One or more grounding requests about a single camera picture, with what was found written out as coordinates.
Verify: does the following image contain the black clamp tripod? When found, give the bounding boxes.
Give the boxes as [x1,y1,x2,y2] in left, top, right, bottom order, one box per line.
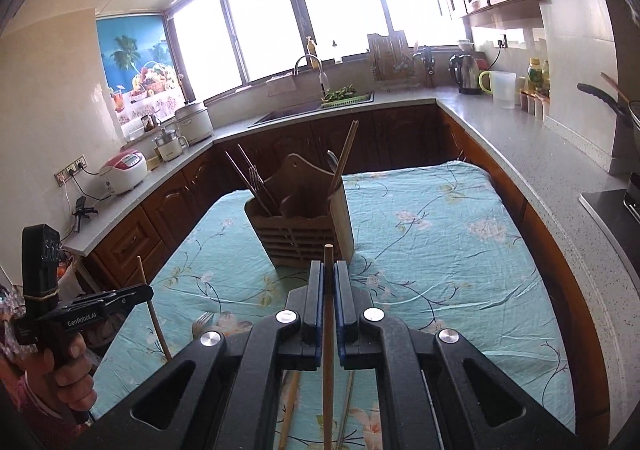
[71,196,100,234]

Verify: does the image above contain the palm tree wall poster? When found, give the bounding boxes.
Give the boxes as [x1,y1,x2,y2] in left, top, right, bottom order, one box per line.
[94,14,182,127]

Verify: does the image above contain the floral teal tablecloth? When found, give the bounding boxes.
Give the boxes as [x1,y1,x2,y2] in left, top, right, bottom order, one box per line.
[90,161,577,450]

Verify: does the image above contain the cooking oil bottles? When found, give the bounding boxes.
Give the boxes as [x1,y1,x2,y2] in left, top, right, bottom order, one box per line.
[527,56,551,98]

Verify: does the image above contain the cutting board rack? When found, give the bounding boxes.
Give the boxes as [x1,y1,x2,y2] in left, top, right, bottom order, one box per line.
[366,30,417,81]

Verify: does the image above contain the person's left hand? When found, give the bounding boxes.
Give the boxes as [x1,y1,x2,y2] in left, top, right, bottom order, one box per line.
[27,331,99,423]

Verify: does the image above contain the electric kettle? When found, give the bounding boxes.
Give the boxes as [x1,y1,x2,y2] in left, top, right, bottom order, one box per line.
[448,52,490,96]

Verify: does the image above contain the small white blender jug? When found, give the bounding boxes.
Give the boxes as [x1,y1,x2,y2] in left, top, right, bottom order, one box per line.
[152,127,190,164]

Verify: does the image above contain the kitchen window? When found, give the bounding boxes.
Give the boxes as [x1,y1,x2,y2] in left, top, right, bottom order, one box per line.
[165,0,472,104]

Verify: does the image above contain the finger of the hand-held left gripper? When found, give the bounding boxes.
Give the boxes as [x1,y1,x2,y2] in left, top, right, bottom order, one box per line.
[116,283,155,317]

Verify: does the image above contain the black wok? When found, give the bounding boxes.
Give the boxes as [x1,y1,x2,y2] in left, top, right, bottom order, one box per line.
[576,72,640,141]

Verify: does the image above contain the metal kitchen faucet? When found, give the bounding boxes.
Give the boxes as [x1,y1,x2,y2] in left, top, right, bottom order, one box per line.
[293,54,329,99]

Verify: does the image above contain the gas stove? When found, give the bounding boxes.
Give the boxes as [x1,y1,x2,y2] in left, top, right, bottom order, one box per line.
[578,174,640,231]

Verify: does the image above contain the wooden lower cabinets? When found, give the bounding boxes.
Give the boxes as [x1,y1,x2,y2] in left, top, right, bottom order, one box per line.
[82,102,612,431]

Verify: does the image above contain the white slow cooker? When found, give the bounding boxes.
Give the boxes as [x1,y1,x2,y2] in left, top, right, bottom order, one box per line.
[173,99,215,147]

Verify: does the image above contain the light bamboo chopstick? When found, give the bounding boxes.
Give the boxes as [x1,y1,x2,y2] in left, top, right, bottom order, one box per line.
[277,370,302,450]
[137,257,174,362]

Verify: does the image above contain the white cloth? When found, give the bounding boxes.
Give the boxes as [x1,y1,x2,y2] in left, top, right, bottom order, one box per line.
[264,74,297,97]

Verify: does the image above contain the row of spice jars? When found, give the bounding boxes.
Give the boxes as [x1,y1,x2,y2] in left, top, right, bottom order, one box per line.
[517,89,549,121]

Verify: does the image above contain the metal chopstick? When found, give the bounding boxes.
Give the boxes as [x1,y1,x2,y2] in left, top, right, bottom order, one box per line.
[224,151,267,217]
[336,370,357,450]
[237,144,282,214]

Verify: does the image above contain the kitchen sink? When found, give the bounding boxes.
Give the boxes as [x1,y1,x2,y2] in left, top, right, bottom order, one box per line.
[247,92,377,129]

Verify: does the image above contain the wall socket strip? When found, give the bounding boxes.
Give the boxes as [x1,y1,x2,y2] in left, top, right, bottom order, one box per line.
[53,155,87,187]

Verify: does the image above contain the green vegetable basket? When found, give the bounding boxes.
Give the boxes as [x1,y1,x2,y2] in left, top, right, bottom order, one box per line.
[319,84,359,109]

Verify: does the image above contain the wooden utensil holder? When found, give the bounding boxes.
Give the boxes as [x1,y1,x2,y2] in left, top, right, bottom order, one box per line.
[243,153,355,270]

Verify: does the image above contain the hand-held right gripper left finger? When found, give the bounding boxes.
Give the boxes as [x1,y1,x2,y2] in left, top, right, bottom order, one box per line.
[87,260,326,450]

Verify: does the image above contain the clear green-handled jug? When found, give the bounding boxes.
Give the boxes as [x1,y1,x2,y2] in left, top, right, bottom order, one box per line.
[478,70,517,110]

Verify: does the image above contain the brown wooden chopstick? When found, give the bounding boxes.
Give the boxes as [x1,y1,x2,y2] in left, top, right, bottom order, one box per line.
[322,244,335,450]
[330,120,357,197]
[333,120,360,195]

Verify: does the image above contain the kitchen tool cup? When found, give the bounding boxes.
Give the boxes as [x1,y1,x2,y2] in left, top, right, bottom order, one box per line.
[412,43,437,89]

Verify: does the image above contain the white and red rice cooker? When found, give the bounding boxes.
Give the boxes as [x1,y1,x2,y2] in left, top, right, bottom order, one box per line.
[97,152,150,197]

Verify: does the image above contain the person's left forearm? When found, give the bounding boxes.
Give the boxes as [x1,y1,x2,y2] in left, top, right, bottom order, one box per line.
[0,364,57,450]

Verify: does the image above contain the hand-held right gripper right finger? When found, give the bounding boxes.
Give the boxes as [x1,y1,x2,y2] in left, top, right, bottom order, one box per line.
[334,260,583,450]

